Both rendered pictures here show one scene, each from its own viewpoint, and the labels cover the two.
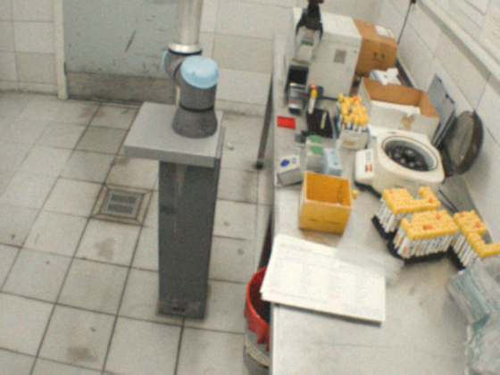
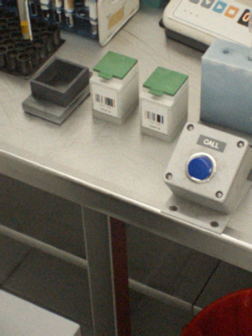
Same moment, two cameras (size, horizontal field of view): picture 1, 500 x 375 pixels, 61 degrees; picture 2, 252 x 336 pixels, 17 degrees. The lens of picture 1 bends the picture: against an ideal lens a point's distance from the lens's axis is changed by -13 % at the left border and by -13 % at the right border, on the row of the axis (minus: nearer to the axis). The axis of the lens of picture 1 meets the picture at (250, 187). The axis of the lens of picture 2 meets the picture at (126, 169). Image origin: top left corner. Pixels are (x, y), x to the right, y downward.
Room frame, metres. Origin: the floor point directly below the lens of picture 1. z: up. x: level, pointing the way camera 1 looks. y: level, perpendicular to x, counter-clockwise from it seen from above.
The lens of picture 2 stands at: (0.90, 0.46, 1.55)
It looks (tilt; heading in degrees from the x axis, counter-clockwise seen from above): 45 degrees down; 304
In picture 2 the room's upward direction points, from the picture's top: 3 degrees counter-clockwise
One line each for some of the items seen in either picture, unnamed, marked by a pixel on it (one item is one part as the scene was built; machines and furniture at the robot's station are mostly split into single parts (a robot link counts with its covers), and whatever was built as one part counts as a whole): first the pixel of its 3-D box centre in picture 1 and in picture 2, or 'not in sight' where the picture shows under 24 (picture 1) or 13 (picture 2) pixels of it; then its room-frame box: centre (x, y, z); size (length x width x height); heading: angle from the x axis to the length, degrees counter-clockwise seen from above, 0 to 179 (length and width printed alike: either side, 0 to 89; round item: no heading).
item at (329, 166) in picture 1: (329, 171); (248, 94); (1.20, -0.23, 0.92); 0.10 x 0.07 x 0.10; 5
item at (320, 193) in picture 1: (324, 203); not in sight; (1.04, -0.21, 0.92); 0.13 x 0.13 x 0.10; 0
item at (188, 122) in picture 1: (195, 113); not in sight; (1.34, 0.21, 0.97); 0.15 x 0.15 x 0.10
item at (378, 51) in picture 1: (370, 46); not in sight; (2.34, -0.49, 0.97); 0.31 x 0.23 x 0.18; 177
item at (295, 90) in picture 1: (296, 90); not in sight; (1.73, -0.12, 0.92); 0.21 x 0.07 x 0.05; 4
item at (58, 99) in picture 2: (307, 138); (60, 85); (1.42, -0.17, 0.89); 0.09 x 0.05 x 0.04; 92
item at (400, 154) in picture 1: (407, 161); not in sight; (1.29, -0.49, 0.97); 0.15 x 0.15 x 0.07
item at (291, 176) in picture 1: (296, 170); (216, 157); (1.19, -0.13, 0.92); 0.13 x 0.07 x 0.08; 94
